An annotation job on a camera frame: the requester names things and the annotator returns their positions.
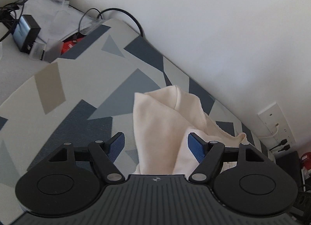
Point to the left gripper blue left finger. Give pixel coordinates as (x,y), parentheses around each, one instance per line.
(114,146)

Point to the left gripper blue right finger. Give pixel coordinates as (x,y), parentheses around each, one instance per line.
(197,146)

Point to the cream long-sleeve top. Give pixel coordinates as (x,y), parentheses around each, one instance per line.
(162,120)

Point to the geometric patterned mat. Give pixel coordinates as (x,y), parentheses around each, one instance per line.
(87,95)

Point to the black plug left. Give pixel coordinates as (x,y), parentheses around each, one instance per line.
(282,143)

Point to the black plug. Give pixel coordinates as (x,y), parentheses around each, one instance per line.
(282,143)
(281,149)

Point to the black plug right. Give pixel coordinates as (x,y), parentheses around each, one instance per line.
(281,149)

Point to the black side cabinet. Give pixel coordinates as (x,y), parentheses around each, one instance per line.
(292,165)

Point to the grey power adapter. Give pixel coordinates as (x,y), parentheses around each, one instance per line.
(25,33)

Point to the white wall socket panel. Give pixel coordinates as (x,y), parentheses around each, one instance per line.
(275,121)

